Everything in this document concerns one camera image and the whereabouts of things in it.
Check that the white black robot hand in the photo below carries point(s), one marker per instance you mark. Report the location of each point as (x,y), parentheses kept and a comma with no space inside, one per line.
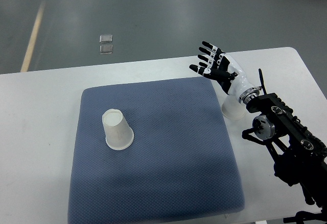
(219,66)

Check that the white paper cup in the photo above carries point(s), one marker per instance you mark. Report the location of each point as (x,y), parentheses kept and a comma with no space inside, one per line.
(232,109)
(118,134)

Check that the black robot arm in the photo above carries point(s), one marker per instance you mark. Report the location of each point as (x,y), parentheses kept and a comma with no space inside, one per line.
(297,154)

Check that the blue grey fabric cushion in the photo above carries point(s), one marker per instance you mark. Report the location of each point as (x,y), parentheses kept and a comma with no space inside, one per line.
(180,165)

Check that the lower metal floor plate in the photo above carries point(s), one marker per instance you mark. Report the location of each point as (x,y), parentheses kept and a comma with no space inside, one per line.
(106,49)

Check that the metal floor plate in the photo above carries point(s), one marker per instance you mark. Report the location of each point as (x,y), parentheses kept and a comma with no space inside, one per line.
(106,49)
(106,38)

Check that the upper metal floor plate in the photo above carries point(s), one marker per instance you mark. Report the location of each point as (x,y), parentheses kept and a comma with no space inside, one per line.
(106,38)

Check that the white paper cup on cushion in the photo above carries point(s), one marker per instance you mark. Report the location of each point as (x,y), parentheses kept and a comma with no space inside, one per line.
(118,134)

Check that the black table frame bracket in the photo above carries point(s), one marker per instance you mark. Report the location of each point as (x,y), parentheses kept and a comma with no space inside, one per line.
(303,216)

